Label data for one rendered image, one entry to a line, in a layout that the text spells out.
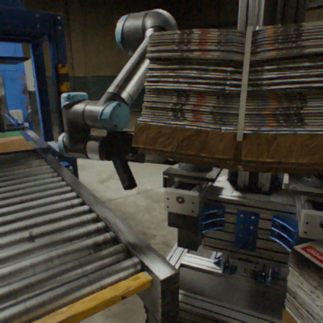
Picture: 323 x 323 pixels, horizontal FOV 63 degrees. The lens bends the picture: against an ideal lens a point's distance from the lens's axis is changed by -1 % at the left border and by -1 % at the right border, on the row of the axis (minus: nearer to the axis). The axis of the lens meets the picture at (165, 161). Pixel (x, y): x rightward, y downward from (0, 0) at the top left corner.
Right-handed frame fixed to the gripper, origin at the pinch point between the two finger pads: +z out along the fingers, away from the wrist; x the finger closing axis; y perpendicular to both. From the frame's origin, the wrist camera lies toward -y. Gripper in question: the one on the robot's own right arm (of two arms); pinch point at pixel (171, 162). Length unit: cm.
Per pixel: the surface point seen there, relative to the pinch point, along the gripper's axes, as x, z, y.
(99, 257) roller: -12.5, -10.4, -24.2
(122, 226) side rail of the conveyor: 0.3, -12.1, -19.0
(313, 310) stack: -0.8, 36.1, -28.3
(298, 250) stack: 0.2, 32.2, -16.6
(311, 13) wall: 627, 106, 432
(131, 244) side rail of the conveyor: -6.0, -5.7, -21.4
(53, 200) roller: 7.2, -42.6, -16.8
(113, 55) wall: 716, -492, 386
